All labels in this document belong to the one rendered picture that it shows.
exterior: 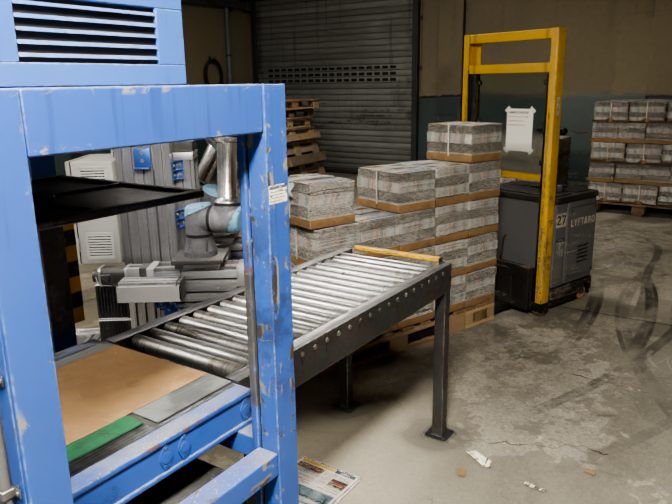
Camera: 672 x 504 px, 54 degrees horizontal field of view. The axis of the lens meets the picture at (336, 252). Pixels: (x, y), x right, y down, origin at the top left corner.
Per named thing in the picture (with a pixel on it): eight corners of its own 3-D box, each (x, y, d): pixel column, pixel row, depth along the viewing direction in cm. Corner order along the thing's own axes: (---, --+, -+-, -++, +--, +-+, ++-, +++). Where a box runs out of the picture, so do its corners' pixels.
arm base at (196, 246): (180, 258, 284) (178, 236, 282) (187, 250, 299) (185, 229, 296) (215, 258, 284) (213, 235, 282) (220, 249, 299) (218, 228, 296)
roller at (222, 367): (141, 345, 208) (139, 331, 206) (253, 380, 182) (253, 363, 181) (128, 351, 203) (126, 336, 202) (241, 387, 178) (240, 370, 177)
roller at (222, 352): (157, 339, 213) (155, 324, 211) (268, 372, 187) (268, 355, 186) (144, 344, 209) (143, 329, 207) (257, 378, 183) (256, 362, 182)
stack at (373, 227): (280, 358, 381) (275, 218, 360) (422, 313, 450) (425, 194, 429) (320, 380, 351) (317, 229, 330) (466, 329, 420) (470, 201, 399)
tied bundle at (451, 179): (391, 199, 411) (391, 163, 405) (424, 194, 429) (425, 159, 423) (435, 208, 382) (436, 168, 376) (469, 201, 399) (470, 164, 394)
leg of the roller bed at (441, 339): (435, 429, 300) (439, 288, 283) (447, 432, 297) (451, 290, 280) (430, 434, 296) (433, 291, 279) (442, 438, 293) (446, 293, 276)
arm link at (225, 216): (216, 231, 293) (214, 106, 285) (248, 232, 289) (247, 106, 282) (205, 234, 281) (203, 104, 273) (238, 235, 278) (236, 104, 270)
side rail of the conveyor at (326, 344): (440, 288, 283) (441, 261, 280) (451, 290, 280) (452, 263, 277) (226, 418, 176) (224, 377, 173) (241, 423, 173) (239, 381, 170)
